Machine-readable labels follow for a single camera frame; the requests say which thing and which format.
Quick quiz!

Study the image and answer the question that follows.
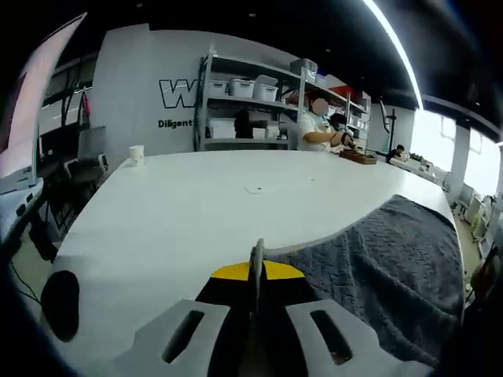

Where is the grey towel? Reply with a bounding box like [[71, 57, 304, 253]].
[[247, 194, 467, 368]]

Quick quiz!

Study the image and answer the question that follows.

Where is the black oval object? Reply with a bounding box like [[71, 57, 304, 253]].
[[41, 269, 81, 342]]

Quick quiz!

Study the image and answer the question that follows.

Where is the brown wooden tray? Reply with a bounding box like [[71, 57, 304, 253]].
[[338, 148, 377, 167]]

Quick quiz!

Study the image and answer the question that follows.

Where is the white paper cup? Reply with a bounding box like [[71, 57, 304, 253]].
[[128, 145, 145, 168]]

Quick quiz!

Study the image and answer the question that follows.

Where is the grey office chair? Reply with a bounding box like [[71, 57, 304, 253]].
[[76, 125, 109, 174]]

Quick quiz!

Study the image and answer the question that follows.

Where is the black tripod stand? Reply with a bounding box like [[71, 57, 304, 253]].
[[379, 100, 398, 155]]

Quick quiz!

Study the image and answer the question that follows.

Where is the red hanging cloth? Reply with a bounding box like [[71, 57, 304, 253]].
[[79, 90, 92, 126]]

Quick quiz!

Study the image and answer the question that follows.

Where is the grey metal shelf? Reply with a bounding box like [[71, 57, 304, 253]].
[[194, 53, 373, 153]]

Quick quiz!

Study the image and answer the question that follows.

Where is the group of white storage bins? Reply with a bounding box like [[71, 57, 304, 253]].
[[207, 57, 370, 130]]

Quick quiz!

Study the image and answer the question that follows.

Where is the long ceiling light strip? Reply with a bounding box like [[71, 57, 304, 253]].
[[363, 0, 425, 112]]

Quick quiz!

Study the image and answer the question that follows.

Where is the black cable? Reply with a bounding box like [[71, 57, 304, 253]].
[[9, 258, 44, 306]]

